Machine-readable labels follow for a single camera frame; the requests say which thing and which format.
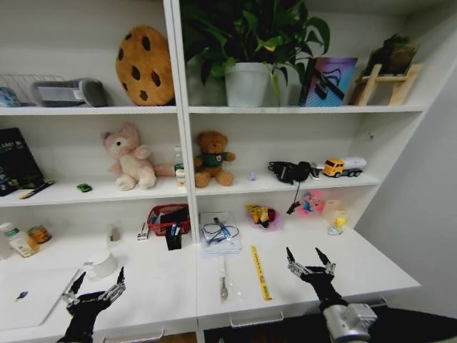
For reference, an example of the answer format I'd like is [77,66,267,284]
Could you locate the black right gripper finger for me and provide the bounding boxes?
[285,246,305,279]
[314,247,337,276]

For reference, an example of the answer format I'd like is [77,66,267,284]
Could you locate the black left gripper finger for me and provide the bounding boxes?
[62,271,88,307]
[101,266,126,303]

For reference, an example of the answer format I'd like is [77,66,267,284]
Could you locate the white mug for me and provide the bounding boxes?
[83,249,119,282]

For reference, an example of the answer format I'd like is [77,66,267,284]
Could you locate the yellow ruler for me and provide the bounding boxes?
[249,244,273,302]

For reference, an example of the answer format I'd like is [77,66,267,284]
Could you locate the yellow rubber duck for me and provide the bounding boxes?
[328,215,348,237]

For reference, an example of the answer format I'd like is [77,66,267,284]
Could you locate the white laptop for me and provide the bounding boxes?
[0,267,84,332]

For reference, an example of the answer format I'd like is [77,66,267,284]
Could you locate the beige card box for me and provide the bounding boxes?
[321,199,349,224]

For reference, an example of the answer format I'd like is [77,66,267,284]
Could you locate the clear glass cup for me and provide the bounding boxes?
[106,221,123,244]

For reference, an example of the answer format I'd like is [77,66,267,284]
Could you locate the pink snack bag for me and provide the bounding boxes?
[244,203,285,232]

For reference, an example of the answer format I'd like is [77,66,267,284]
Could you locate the pink toy package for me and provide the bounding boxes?
[298,189,324,217]

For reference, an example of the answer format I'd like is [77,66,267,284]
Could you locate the amber jar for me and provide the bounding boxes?
[27,224,53,245]

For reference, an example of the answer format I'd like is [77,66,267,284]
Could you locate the white bottle green label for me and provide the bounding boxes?
[0,222,40,259]

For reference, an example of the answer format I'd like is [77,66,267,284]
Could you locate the spoon in clear wrapper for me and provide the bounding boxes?
[218,254,231,303]

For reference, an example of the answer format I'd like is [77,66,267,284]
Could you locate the black pen holder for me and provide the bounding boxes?
[164,224,184,252]

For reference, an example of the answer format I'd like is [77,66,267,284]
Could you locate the white paper stack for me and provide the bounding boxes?
[199,211,243,259]

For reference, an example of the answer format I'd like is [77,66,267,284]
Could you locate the red plastic basket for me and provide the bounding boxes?
[146,203,191,237]

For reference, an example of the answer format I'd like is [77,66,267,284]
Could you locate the black item in basket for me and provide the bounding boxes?
[160,208,189,227]

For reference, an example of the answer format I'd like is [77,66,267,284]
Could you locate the black headphones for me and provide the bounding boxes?
[268,160,316,186]

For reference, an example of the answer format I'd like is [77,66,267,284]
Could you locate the yellow toy tanker truck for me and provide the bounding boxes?
[322,155,368,179]

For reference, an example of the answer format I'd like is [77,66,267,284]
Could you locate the black yellow pencil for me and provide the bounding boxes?
[18,179,56,200]

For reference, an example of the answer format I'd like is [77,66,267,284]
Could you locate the pink plush animal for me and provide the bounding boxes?
[100,121,176,192]

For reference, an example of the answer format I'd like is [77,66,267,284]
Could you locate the brown teddy bear green shirt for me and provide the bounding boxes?
[193,130,237,188]

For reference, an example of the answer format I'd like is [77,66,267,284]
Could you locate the clear bottle green label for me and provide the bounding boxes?
[173,146,188,188]

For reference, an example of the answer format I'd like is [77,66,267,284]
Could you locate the black printed box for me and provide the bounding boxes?
[0,126,46,198]

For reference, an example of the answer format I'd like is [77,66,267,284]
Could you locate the colourful purple box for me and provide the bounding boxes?
[298,56,359,108]

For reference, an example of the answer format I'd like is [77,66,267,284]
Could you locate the white bookshelf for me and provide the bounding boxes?
[0,0,435,229]

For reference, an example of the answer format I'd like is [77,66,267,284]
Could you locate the white plant pot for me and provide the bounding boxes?
[224,61,273,109]

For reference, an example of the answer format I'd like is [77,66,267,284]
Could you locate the wooden stand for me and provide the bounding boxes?
[347,63,423,107]

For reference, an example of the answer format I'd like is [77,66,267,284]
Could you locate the blue patterned object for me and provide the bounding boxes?
[0,86,22,109]

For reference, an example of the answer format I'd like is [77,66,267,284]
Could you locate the dark framed plant decoration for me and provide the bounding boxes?
[365,33,421,76]

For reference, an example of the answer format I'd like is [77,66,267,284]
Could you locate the brown cookie plush pillow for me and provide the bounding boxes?
[114,24,176,107]

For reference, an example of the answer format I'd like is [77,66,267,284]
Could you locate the green leafy plant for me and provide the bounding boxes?
[179,0,331,103]

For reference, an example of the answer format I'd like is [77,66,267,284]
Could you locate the silver drawer handle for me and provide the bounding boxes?
[103,328,166,343]
[229,310,285,329]

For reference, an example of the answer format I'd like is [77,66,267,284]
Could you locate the black cable with clip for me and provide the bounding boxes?
[286,181,305,216]

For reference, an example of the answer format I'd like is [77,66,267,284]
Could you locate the blue cable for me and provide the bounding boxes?
[202,217,240,248]

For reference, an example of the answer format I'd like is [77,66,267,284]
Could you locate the metal wire rack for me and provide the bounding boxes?
[0,73,66,106]

